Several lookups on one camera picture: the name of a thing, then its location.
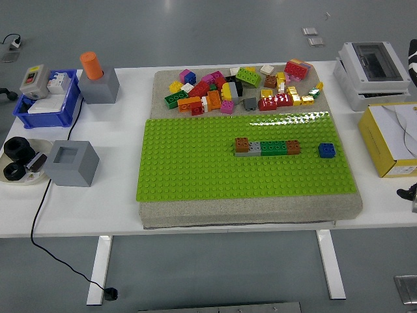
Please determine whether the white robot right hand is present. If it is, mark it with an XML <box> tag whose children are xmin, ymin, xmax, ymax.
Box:
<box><xmin>396</xmin><ymin>183</ymin><xmax>417</xmax><ymax>200</ymax></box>

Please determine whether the dark green toy brick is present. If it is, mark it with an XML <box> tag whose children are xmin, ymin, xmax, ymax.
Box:
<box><xmin>164</xmin><ymin>91</ymin><xmax>189</xmax><ymax>110</ymax></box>
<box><xmin>260</xmin><ymin>141</ymin><xmax>289</xmax><ymax>157</ymax></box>

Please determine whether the red rounded toy brick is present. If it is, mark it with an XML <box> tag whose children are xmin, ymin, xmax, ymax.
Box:
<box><xmin>257</xmin><ymin>97</ymin><xmax>279</xmax><ymax>112</ymax></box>

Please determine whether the large red toy brick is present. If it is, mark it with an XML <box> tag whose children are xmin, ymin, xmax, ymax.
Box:
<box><xmin>284</xmin><ymin>61</ymin><xmax>309</xmax><ymax>80</ymax></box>

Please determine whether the lime green toy brick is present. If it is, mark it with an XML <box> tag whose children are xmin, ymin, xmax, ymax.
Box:
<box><xmin>235</xmin><ymin>67</ymin><xmax>263</xmax><ymax>88</ymax></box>

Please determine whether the black toy brick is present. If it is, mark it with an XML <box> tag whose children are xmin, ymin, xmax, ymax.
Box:
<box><xmin>224</xmin><ymin>75</ymin><xmax>244</xmax><ymax>97</ymax></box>

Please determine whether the green studded baseplate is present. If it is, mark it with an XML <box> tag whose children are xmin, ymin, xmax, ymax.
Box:
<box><xmin>136</xmin><ymin>112</ymin><xmax>358</xmax><ymax>201</ymax></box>

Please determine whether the long red toy brick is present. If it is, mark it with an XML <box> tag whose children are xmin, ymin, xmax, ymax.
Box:
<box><xmin>188</xmin><ymin>80</ymin><xmax>211</xmax><ymax>98</ymax></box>

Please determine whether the long orange toy brick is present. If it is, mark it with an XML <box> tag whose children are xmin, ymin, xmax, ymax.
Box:
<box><xmin>177</xmin><ymin>97</ymin><xmax>202</xmax><ymax>113</ymax></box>

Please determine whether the yellow white carton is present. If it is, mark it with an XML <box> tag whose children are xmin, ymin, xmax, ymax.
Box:
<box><xmin>358</xmin><ymin>102</ymin><xmax>417</xmax><ymax>179</ymax></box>

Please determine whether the metal floor hatch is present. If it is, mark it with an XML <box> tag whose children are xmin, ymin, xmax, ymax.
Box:
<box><xmin>393</xmin><ymin>275</ymin><xmax>417</xmax><ymax>306</ymax></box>

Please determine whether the white table leg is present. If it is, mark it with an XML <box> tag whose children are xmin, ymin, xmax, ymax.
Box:
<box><xmin>86</xmin><ymin>235</ymin><xmax>114</xmax><ymax>306</ymax></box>
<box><xmin>315</xmin><ymin>230</ymin><xmax>347</xmax><ymax>300</ymax></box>

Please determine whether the grey-brown mat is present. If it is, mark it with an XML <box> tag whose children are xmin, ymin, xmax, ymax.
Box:
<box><xmin>138</xmin><ymin>63</ymin><xmax>364</xmax><ymax>230</ymax></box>

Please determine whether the long metal plate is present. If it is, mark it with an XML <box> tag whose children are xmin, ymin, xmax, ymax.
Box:
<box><xmin>138</xmin><ymin>301</ymin><xmax>302</xmax><ymax>313</ymax></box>

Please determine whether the grey block with round hole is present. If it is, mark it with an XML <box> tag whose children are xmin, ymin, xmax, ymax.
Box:
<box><xmin>77</xmin><ymin>66</ymin><xmax>121</xmax><ymax>105</ymax></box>

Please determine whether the grey block with square hole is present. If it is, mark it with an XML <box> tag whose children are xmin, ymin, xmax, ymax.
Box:
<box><xmin>43</xmin><ymin>140</ymin><xmax>100</xmax><ymax>188</ymax></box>

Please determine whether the orange cylinder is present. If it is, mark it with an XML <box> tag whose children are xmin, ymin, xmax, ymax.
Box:
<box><xmin>79</xmin><ymin>51</ymin><xmax>104</xmax><ymax>82</ymax></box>

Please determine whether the white circuit breaker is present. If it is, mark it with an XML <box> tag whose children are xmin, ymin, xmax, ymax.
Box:
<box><xmin>47</xmin><ymin>71</ymin><xmax>71</xmax><ymax>95</ymax></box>

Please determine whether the white tray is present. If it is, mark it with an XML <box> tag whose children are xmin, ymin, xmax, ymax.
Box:
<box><xmin>0</xmin><ymin>138</ymin><xmax>55</xmax><ymax>186</ymax></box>

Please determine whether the blue plastic bin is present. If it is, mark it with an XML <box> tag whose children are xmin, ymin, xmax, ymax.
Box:
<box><xmin>12</xmin><ymin>68</ymin><xmax>82</xmax><ymax>130</ymax></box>

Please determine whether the small black brown component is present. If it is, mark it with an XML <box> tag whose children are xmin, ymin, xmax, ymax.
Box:
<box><xmin>25</xmin><ymin>152</ymin><xmax>48</xmax><ymax>173</ymax></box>

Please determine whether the large black hex nut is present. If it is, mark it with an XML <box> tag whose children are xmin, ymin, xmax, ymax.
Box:
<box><xmin>3</xmin><ymin>136</ymin><xmax>35</xmax><ymax>164</ymax></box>

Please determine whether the small black hex nut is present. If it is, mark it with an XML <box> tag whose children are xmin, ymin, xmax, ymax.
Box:
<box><xmin>3</xmin><ymin>162</ymin><xmax>27</xmax><ymax>182</ymax></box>

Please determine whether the black chair base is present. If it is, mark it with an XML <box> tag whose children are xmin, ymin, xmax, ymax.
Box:
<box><xmin>0</xmin><ymin>87</ymin><xmax>19</xmax><ymax>105</ymax></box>

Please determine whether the white electrical enclosure box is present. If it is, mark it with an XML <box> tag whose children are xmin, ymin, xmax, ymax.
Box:
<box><xmin>332</xmin><ymin>41</ymin><xmax>412</xmax><ymax>112</ymax></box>

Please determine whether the white switch plate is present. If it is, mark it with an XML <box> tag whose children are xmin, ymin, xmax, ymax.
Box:
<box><xmin>27</xmin><ymin>94</ymin><xmax>65</xmax><ymax>115</ymax></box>

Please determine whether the black power cable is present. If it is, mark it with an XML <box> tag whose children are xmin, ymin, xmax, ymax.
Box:
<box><xmin>30</xmin><ymin>97</ymin><xmax>110</xmax><ymax>291</ymax></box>

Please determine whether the grey switch box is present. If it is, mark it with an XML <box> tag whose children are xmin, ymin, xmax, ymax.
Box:
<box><xmin>19</xmin><ymin>64</ymin><xmax>51</xmax><ymax>100</ymax></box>

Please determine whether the white plug with black cord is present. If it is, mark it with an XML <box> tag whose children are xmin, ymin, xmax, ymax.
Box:
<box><xmin>2</xmin><ymin>33</ymin><xmax>23</xmax><ymax>50</ymax></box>

